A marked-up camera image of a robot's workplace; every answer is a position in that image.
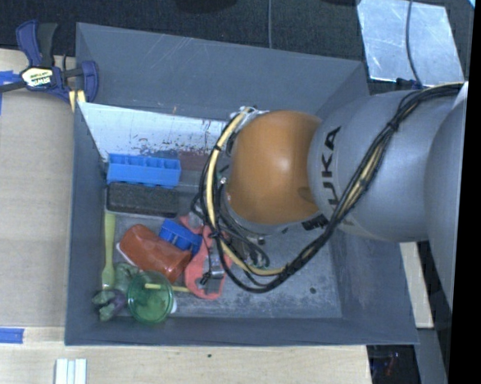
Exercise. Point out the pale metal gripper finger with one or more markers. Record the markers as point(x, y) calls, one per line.
point(211, 285)
point(217, 270)

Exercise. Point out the grey metal bin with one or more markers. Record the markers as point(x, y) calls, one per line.
point(257, 303)

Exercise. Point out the small blue plastic block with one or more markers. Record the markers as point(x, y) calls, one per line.
point(178, 235)

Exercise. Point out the clear green cup with straw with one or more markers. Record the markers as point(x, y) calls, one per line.
point(149, 299)

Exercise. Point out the clear orange plastic cup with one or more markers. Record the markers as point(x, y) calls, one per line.
point(150, 251)

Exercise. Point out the red-brown flat block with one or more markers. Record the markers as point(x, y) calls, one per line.
point(193, 161)

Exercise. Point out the green toy figure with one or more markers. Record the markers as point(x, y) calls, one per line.
point(111, 301)

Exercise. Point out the dark green flat block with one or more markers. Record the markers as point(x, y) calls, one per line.
point(141, 200)

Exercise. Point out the yellow-green plastic spoon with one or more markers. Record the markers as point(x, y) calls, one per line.
point(108, 243)

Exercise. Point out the blue plastic tray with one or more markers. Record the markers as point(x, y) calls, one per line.
point(143, 171)

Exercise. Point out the pale wood flat board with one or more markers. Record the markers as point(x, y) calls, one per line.
point(29, 213)

